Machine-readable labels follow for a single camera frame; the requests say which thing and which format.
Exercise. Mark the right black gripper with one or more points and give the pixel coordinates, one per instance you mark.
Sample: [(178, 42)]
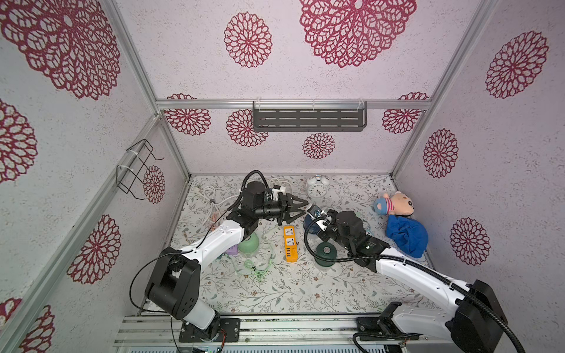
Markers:
[(329, 226)]

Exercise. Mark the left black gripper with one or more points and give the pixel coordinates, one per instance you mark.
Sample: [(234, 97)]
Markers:
[(284, 209)]

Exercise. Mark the dark green meat grinder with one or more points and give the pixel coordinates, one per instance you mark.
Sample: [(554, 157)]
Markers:
[(326, 253)]

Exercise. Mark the navy blue meat grinder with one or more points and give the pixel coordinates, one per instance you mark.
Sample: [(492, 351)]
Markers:
[(312, 227)]

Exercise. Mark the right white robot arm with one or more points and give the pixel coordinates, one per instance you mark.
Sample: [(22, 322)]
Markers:
[(468, 314)]

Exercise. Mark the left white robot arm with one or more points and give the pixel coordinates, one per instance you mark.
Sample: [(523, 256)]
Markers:
[(174, 285)]

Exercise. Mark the light green meat grinder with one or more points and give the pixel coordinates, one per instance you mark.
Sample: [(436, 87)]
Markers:
[(250, 246)]

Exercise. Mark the white twin-bell alarm clock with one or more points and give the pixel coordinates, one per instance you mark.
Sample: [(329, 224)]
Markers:
[(317, 186)]

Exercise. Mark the pig plush toy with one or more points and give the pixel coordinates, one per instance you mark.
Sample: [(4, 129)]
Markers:
[(397, 204)]

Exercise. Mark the blue cloth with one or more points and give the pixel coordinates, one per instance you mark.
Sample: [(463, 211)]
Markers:
[(409, 235)]

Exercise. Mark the orange power strip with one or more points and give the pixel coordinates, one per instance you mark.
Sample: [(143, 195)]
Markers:
[(290, 243)]

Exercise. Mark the grey wall shelf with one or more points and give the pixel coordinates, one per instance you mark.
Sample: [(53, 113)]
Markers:
[(314, 119)]

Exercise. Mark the black wire rack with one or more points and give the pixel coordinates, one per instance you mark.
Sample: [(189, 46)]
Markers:
[(142, 178)]

